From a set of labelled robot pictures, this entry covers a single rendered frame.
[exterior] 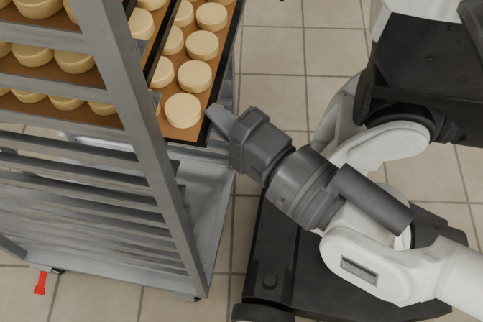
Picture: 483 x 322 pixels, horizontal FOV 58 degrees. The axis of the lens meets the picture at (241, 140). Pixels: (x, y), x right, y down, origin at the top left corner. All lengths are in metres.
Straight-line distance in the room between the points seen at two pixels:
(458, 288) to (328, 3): 1.98
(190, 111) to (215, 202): 0.94
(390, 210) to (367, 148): 0.27
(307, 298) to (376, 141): 0.79
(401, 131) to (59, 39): 0.50
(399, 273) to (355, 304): 0.96
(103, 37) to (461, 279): 0.42
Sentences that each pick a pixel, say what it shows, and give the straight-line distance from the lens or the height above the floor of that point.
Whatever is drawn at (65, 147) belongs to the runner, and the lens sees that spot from 0.75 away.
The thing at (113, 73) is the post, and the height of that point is 1.23.
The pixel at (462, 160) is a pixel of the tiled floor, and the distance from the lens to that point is 1.97.
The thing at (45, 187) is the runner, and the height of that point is 0.79.
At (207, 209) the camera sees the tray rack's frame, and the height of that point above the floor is 0.15.
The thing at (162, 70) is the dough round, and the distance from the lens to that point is 0.65.
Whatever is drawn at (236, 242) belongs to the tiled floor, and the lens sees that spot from 1.63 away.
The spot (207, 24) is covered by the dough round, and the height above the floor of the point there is 1.06.
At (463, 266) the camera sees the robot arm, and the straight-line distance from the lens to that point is 0.51.
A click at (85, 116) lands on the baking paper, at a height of 1.04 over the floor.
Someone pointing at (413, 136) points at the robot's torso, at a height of 0.98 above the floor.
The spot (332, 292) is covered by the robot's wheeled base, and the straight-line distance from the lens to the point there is 1.44.
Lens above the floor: 1.56
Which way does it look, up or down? 60 degrees down
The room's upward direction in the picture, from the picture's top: straight up
